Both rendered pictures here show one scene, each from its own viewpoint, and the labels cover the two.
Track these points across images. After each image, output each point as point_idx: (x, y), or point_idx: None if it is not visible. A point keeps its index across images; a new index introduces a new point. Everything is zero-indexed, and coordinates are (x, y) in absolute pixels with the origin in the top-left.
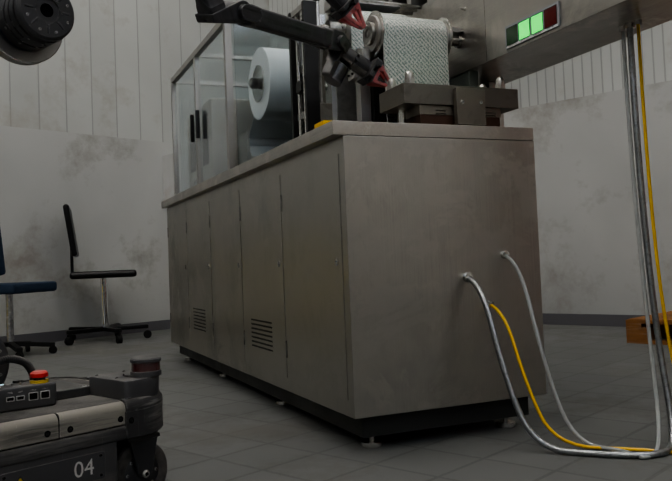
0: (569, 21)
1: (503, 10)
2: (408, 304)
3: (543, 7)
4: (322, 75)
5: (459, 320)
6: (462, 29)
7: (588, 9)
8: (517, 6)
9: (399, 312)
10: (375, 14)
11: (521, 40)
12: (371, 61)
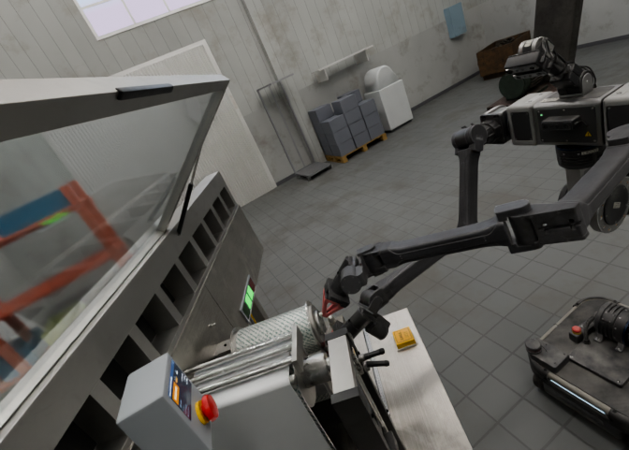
0: (255, 282)
1: (232, 301)
2: None
3: (245, 283)
4: (389, 326)
5: None
6: (218, 343)
7: (256, 271)
8: (236, 292)
9: None
10: (308, 305)
11: (251, 308)
12: (339, 328)
